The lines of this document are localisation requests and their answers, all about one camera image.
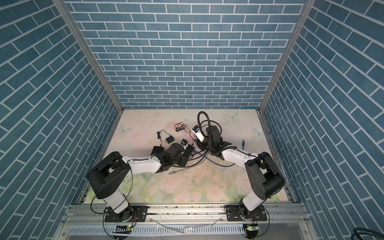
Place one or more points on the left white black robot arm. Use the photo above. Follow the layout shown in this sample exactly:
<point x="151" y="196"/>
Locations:
<point x="106" y="177"/>

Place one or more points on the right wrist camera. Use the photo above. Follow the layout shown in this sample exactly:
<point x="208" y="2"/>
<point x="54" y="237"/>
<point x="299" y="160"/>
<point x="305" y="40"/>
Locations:
<point x="198" y="133"/>

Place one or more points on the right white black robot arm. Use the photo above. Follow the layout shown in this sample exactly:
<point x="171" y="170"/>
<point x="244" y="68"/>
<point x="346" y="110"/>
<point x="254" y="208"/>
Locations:
<point x="264" y="176"/>

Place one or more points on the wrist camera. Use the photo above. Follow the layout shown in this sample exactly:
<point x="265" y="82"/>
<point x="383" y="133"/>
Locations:
<point x="198" y="133"/>
<point x="184" y="143"/>

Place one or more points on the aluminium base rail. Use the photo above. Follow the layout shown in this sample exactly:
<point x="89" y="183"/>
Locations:
<point x="212" y="221"/>

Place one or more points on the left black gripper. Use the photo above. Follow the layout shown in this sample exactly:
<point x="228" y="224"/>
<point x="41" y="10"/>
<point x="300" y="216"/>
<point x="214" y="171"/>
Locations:
<point x="185" y="159"/>

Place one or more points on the black network switch blue ports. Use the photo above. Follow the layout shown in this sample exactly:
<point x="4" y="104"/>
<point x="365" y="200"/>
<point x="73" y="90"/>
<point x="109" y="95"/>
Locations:
<point x="157" y="150"/>

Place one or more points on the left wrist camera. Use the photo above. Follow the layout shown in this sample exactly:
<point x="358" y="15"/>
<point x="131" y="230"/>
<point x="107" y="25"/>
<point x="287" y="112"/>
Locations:
<point x="184" y="143"/>

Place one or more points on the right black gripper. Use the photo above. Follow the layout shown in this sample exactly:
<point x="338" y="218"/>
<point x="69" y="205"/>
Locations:
<point x="200" y="144"/>

